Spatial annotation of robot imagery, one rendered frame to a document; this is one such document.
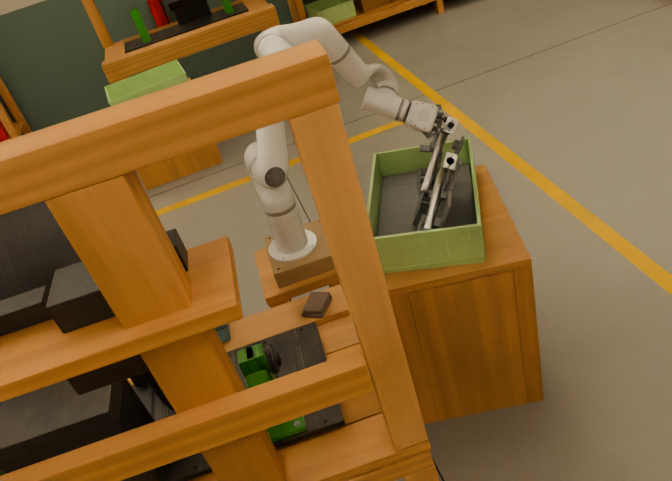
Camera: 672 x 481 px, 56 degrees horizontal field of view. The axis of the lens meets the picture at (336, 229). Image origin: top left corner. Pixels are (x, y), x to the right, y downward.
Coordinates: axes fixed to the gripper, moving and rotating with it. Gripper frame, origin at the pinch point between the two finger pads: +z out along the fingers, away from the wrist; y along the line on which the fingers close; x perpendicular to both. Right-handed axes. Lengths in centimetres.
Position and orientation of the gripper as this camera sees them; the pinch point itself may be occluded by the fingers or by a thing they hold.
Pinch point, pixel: (447, 126)
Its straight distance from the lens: 232.3
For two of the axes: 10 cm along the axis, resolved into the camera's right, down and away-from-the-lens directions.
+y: 3.3, -9.4, 0.8
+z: 9.4, 3.3, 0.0
